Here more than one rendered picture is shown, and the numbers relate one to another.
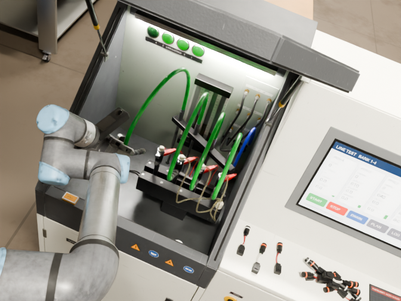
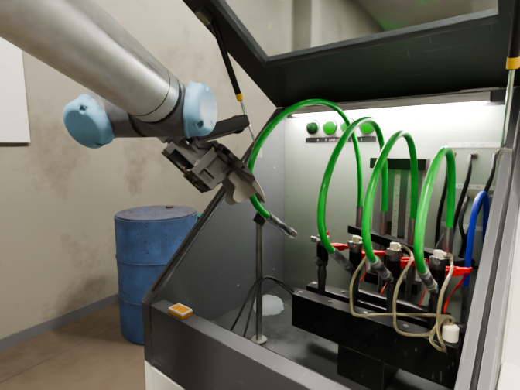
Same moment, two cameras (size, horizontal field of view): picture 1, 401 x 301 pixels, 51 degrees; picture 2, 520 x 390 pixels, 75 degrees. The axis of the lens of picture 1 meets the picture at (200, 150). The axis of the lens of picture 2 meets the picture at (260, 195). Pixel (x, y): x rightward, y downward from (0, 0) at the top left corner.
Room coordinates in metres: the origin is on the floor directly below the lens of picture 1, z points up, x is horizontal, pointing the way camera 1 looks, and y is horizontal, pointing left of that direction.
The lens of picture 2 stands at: (0.32, -0.18, 1.32)
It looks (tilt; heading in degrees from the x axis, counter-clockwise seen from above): 8 degrees down; 35
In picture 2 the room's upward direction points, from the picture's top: straight up
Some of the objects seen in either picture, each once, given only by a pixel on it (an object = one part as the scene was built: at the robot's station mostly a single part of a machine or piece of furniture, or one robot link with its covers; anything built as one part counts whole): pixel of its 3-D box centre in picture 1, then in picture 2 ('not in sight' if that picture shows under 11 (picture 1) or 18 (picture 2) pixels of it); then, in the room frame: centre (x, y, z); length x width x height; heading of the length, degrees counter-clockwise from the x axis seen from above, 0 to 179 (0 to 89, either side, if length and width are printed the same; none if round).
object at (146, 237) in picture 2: not in sight; (159, 268); (1.83, 1.78, 0.44); 0.58 x 0.58 x 0.87
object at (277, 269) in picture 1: (278, 257); not in sight; (0.84, -0.39, 0.99); 0.12 x 0.02 x 0.02; 2
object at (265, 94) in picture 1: (247, 115); (467, 194); (1.26, -0.13, 1.20); 0.13 x 0.03 x 0.31; 85
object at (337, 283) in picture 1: (333, 281); not in sight; (0.81, -0.59, 1.01); 0.23 x 0.11 x 0.06; 85
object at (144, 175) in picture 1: (179, 196); (369, 340); (1.01, 0.01, 0.91); 0.34 x 0.10 x 0.15; 85
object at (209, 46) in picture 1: (205, 42); (373, 106); (1.28, 0.11, 1.43); 0.54 x 0.03 x 0.02; 85
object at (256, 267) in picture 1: (259, 257); not in sight; (0.81, -0.32, 0.99); 0.12 x 0.02 x 0.02; 172
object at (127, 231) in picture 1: (124, 235); (256, 390); (0.78, 0.15, 0.87); 0.62 x 0.04 x 0.16; 85
